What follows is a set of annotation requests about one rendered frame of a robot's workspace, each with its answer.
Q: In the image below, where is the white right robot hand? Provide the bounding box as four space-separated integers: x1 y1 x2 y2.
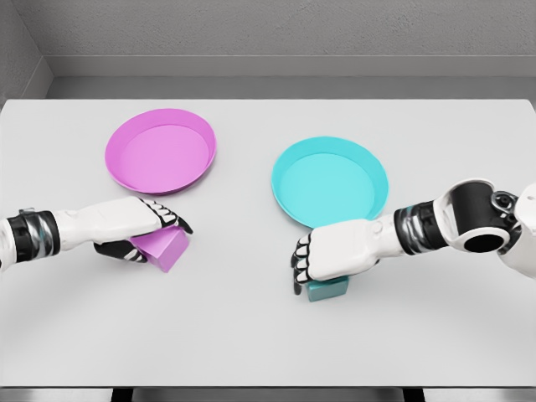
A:
288 217 383 296

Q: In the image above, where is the pink block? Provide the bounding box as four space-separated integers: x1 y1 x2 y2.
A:
130 228 189 274

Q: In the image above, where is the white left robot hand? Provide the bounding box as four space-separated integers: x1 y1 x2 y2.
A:
92 196 194 265

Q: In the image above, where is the teal block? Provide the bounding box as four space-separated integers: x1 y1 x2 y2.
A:
307 275 349 303

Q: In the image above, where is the cyan round plate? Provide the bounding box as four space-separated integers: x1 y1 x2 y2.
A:
271 135 389 229

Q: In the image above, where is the pink round plate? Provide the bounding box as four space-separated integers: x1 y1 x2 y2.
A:
104 108 218 197

